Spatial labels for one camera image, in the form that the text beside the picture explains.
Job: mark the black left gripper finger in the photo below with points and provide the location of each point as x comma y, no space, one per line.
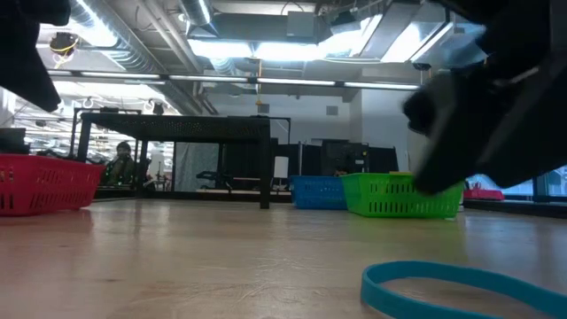
24,62

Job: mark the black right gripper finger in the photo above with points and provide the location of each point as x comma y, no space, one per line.
536,142
460,124

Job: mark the blue rubber band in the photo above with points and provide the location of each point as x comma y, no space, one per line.
398,301

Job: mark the red storage bin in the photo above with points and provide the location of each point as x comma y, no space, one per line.
483,195

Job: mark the green plastic basket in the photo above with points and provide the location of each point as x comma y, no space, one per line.
376,195

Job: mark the black equipment cabinet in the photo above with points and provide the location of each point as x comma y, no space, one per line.
345,157

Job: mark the red plastic basket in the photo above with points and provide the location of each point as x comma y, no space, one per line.
44,186

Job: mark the person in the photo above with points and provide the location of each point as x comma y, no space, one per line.
120,168

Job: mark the blue plastic basket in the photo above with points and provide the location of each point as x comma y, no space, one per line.
316,192

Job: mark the black perforated metal riser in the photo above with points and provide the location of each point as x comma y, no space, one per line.
177,128

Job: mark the ceiling light strip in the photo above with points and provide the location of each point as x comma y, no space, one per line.
199,78

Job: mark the white paper sheet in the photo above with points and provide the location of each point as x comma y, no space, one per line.
281,167

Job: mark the grey ceiling box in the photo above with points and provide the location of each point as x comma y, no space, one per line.
301,24

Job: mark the grey tarp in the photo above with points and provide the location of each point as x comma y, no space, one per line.
197,166

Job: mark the white ceiling air duct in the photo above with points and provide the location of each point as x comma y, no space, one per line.
443,44

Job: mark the silver spiral duct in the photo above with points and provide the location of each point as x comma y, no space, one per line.
197,11

